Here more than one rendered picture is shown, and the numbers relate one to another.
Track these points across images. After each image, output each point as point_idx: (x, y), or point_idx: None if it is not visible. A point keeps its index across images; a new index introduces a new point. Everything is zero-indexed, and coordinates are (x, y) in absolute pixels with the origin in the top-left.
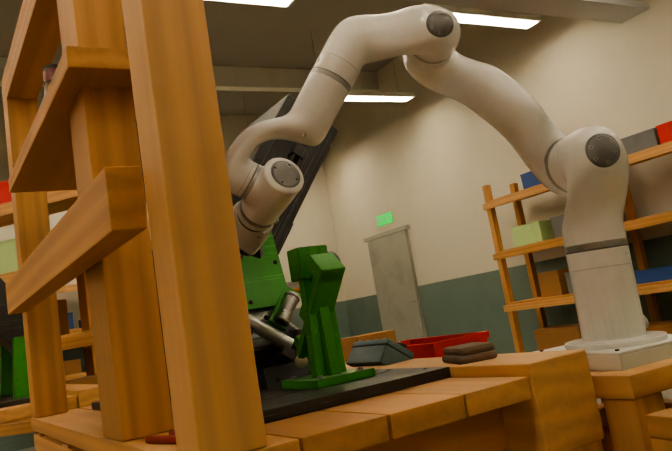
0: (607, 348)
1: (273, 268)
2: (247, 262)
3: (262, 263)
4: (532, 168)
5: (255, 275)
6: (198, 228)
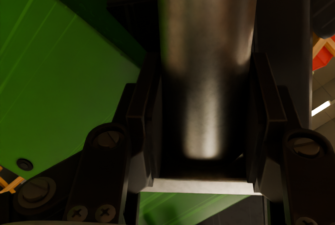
0: None
1: (7, 142)
2: (98, 105)
3: (51, 136)
4: None
5: (26, 75)
6: None
